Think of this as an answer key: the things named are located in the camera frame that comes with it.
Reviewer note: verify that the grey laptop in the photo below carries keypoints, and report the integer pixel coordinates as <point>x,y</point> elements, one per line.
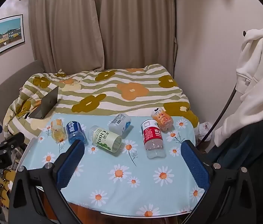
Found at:
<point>48,102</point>

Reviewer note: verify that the orange peach label bottle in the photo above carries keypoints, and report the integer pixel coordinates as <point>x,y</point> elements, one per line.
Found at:
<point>162,119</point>

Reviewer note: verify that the blue label plastic bottle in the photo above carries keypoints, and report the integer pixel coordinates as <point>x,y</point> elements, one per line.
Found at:
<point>75,133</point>

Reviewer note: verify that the white label plastic bottle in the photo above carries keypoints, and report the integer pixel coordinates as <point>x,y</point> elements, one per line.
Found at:
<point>120,124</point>

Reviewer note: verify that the grey upholstered headboard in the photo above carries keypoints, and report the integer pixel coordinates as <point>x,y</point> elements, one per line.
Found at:
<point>10,84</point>

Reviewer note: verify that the crumpled white plastic bag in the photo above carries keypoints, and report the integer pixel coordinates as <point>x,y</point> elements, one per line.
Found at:
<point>203,128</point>

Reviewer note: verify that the yellow label plastic bottle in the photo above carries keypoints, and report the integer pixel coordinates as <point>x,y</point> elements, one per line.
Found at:
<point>58,130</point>

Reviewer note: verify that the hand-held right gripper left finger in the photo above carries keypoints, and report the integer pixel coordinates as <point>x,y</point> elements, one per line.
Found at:
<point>72,162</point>

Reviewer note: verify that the yellow items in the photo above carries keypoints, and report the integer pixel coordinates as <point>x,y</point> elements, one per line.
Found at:
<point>6,177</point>

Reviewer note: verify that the striped floral blanket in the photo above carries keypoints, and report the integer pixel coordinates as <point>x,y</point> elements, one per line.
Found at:
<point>126,91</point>

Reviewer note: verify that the light blue daisy tablecloth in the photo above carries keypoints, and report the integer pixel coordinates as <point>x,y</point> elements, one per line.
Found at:
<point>126,175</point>

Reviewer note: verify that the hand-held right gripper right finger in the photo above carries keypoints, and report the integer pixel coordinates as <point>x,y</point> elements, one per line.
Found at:
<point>195,165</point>

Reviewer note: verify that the dark blue garment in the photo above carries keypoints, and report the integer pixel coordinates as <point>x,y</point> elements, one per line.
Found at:
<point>243,142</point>

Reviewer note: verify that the white table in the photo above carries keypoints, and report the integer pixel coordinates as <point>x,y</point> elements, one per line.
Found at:
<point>24,153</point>

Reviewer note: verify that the wall poster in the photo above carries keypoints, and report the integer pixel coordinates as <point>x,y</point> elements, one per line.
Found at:
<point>5,37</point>

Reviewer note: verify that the white hoodie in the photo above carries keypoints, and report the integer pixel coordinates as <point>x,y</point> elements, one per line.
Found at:
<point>257,79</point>

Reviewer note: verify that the beige curtain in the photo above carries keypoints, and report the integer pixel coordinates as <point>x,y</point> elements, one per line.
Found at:
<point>63,28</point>
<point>138,23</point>

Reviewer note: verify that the green label plastic bottle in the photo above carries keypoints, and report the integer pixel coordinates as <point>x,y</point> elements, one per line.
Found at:
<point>104,140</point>

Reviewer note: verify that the red label plastic bottle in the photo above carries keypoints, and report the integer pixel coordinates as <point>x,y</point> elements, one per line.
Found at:
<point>152,137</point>

